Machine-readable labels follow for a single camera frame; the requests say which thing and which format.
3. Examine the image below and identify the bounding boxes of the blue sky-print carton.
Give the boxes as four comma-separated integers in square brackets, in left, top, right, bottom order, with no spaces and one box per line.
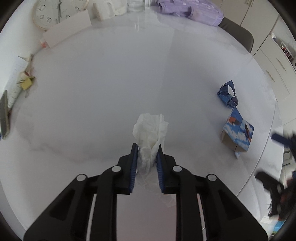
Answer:
[221,108,254,159]

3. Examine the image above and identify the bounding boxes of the blue wrapper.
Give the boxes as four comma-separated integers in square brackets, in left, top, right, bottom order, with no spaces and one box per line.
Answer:
[217,80,239,108]

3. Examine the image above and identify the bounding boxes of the white tissue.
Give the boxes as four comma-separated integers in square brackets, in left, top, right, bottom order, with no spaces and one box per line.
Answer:
[132,113,169,175]

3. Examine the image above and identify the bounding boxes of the dark grey chair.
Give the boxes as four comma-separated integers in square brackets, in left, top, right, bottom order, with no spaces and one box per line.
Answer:
[218,18,254,53]

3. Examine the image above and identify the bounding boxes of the smartphone with case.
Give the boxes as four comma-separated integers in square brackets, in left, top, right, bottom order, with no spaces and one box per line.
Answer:
[1,90,10,139]

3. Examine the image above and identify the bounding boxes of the yellow binder clip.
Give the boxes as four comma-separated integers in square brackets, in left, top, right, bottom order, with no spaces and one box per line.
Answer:
[20,77,34,90]

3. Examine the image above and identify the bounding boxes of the purple backpack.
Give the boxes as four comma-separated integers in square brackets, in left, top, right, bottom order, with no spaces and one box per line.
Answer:
[155,0,224,27]

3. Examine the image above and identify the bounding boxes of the white paper stack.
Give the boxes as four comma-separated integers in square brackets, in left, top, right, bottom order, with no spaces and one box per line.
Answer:
[4,54,34,109]

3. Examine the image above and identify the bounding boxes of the white rectangular box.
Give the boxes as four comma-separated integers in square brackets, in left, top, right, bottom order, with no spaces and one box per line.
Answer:
[40,10,91,48]

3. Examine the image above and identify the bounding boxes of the clear glass mug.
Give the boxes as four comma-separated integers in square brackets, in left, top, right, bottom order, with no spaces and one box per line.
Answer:
[127,0,151,13]

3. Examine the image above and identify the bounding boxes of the white mug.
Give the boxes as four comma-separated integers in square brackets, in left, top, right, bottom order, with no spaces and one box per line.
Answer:
[93,1,115,21]

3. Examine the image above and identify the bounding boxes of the round white wall clock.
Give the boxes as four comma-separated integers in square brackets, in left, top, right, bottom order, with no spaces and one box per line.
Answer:
[32,0,89,31]

